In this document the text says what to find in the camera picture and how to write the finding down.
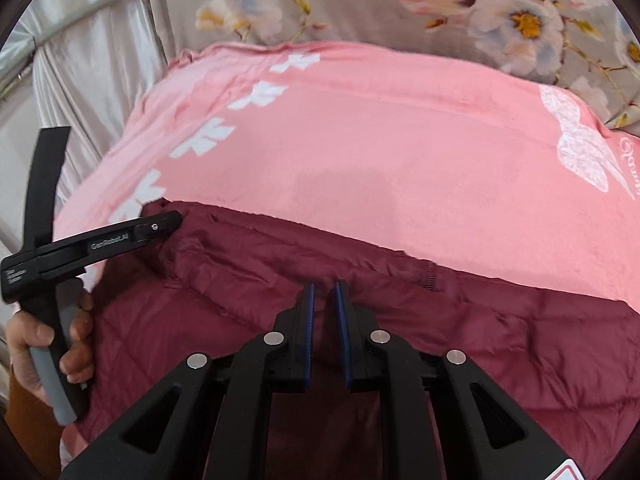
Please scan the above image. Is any person's left hand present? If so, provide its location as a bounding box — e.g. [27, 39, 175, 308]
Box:
[6, 289, 96, 407]

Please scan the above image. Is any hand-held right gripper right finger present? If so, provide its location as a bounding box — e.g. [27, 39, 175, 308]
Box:
[333, 280, 573, 480]

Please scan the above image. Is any pink printed blanket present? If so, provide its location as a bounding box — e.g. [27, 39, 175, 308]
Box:
[52, 41, 640, 306]

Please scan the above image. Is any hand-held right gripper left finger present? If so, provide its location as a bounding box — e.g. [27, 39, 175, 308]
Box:
[60, 282, 317, 480]

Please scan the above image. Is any maroon quilted puffer jacket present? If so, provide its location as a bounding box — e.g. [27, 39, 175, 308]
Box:
[59, 199, 640, 480]

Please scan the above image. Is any person's left forearm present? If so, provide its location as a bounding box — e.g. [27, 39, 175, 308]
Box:
[5, 372, 63, 480]

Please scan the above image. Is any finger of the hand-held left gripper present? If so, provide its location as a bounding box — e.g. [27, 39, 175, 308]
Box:
[131, 211, 184, 247]

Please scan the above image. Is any metal rail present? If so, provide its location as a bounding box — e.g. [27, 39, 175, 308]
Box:
[0, 0, 142, 87]

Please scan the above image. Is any white satin curtain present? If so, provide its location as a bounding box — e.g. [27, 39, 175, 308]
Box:
[0, 0, 173, 261]

